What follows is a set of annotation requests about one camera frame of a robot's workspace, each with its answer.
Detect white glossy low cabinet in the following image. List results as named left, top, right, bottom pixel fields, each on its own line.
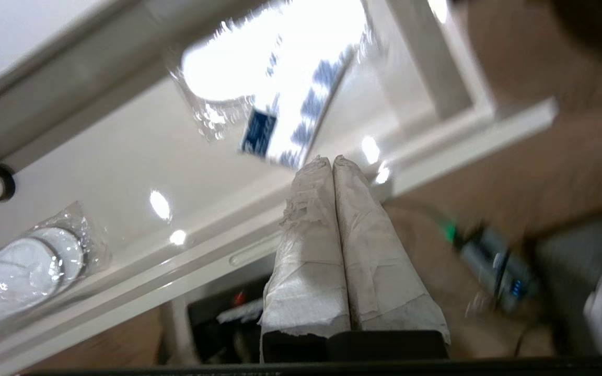
left=0, top=0, right=265, bottom=173

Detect grey device with green light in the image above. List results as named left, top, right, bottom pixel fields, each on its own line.
left=439, top=217, right=542, bottom=316

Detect white tissue pack blue print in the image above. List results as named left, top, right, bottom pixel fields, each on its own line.
left=239, top=0, right=369, bottom=170

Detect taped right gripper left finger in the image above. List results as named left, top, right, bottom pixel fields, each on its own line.
left=260, top=155, right=351, bottom=361

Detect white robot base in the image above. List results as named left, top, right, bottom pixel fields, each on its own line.
left=185, top=271, right=282, bottom=365

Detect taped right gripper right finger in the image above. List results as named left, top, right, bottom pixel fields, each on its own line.
left=332, top=155, right=450, bottom=345

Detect white cabinet drawer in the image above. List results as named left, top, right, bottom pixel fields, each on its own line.
left=0, top=0, right=559, bottom=374

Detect white slippers in plastic bag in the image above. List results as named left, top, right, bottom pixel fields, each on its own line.
left=170, top=0, right=385, bottom=144
left=0, top=201, right=112, bottom=340

